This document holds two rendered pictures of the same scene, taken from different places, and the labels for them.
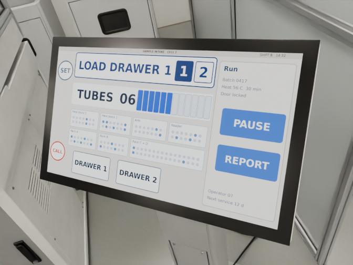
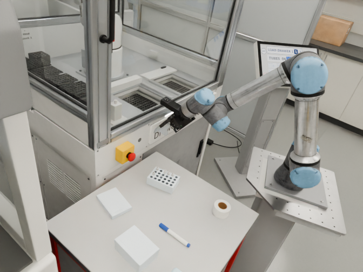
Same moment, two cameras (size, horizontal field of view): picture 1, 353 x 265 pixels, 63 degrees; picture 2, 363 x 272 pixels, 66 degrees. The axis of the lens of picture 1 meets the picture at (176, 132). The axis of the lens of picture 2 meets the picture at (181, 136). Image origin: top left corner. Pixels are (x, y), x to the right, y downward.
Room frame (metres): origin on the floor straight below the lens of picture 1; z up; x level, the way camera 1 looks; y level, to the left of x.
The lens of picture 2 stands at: (-0.27, 1.99, 1.64)
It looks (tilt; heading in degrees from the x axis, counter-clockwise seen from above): 34 degrees down; 308
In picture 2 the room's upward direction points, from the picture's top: 11 degrees clockwise
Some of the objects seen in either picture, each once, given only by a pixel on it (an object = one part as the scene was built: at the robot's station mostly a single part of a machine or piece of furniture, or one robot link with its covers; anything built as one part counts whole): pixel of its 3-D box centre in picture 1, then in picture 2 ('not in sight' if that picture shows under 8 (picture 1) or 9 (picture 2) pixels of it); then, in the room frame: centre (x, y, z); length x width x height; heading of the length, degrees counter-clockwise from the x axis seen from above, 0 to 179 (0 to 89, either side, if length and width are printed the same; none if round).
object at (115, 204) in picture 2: not in sight; (113, 202); (0.36, 1.54, 0.77); 0.13 x 0.09 x 0.02; 175
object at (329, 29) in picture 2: not in sight; (330, 29); (0.89, -2.20, 1.04); 0.41 x 0.32 x 0.28; 5
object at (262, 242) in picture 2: not in sight; (263, 229); (-0.05, 0.79, 0.38); 0.30 x 0.30 x 0.76; 25
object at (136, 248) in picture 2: not in sight; (136, 248); (0.13, 1.61, 0.79); 0.13 x 0.09 x 0.05; 3
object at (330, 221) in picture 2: not in sight; (288, 191); (-0.07, 0.78, 0.70); 0.45 x 0.44 x 0.12; 25
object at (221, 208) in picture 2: not in sight; (221, 209); (0.05, 1.23, 0.78); 0.07 x 0.07 x 0.04
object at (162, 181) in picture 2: not in sight; (163, 179); (0.32, 1.31, 0.78); 0.12 x 0.08 x 0.04; 22
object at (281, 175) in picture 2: not in sight; (292, 172); (-0.05, 0.79, 0.82); 0.15 x 0.15 x 0.10
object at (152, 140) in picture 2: not in sight; (168, 124); (0.55, 1.08, 0.87); 0.29 x 0.02 x 0.11; 98
